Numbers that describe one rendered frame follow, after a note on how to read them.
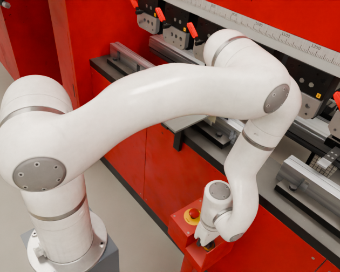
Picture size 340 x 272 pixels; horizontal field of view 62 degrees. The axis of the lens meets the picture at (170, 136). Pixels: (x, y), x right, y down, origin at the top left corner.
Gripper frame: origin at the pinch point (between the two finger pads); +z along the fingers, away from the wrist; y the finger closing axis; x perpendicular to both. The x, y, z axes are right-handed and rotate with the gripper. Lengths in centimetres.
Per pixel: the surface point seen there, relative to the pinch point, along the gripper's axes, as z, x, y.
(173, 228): 1.4, -12.1, 6.2
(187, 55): -18, -87, -59
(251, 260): 26.9, 9.3, -21.2
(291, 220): -10.0, 14.0, -24.9
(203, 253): 4.3, 1.0, 2.4
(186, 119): -23.5, -37.3, -18.3
